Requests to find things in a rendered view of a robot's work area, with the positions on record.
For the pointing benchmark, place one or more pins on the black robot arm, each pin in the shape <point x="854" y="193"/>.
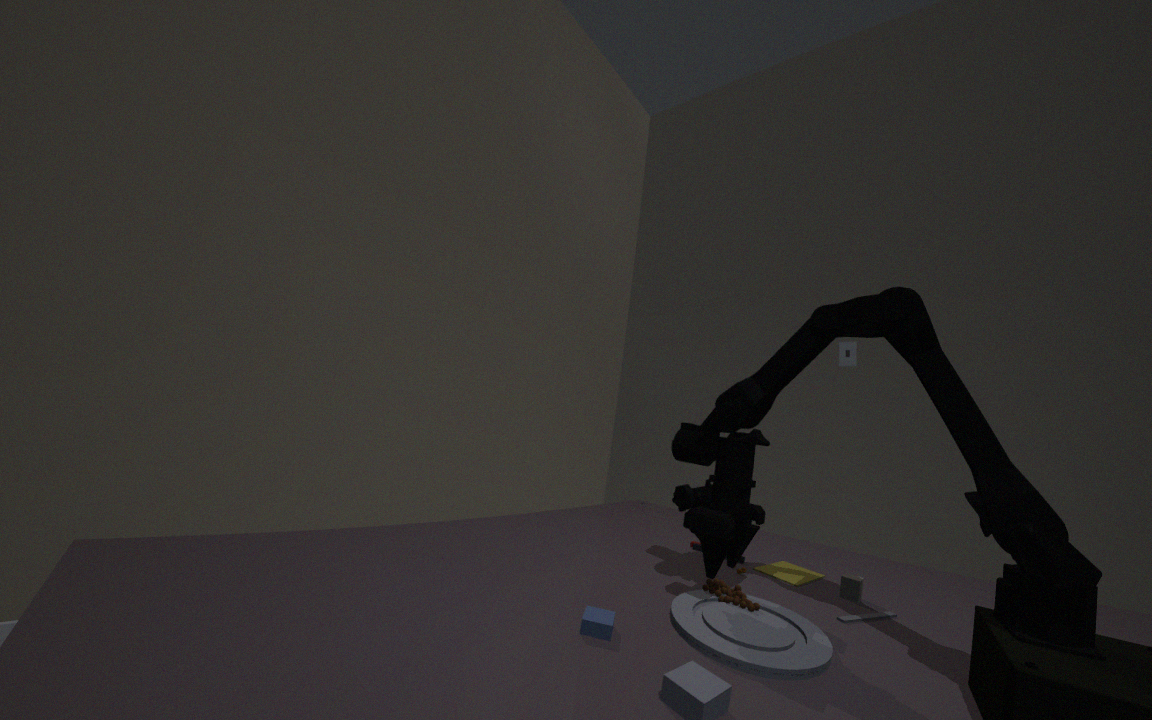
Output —
<point x="1049" y="598"/>

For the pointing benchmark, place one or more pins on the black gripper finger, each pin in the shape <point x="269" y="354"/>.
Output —
<point x="743" y="536"/>
<point x="714" y="551"/>

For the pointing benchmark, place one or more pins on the yellow flat rectangular sheet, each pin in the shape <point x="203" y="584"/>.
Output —
<point x="789" y="573"/>

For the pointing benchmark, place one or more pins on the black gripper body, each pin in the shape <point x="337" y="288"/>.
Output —
<point x="730" y="504"/>

